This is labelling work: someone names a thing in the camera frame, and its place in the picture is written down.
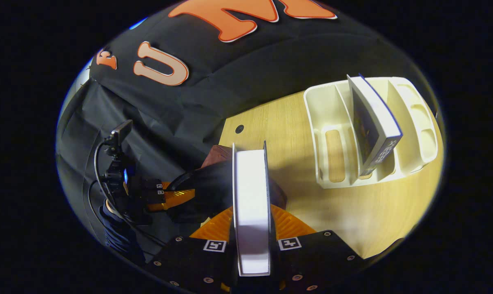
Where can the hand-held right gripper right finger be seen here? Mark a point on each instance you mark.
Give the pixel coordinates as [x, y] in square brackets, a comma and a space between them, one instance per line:
[311, 261]

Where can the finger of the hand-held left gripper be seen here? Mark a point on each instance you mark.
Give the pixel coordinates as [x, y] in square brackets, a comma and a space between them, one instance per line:
[158, 206]
[177, 192]

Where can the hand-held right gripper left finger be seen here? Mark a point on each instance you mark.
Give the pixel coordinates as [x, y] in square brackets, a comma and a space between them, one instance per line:
[189, 261]

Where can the maroon schoolbag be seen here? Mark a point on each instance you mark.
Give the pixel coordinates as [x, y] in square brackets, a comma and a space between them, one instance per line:
[213, 183]

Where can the grey cover book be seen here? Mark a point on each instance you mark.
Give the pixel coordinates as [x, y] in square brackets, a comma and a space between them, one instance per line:
[251, 204]

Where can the white plastic bookshelf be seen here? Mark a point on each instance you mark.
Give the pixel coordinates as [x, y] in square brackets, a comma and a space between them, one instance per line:
[324, 114]

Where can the blue cover book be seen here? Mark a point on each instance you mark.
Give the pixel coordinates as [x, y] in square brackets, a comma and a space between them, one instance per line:
[379, 118]

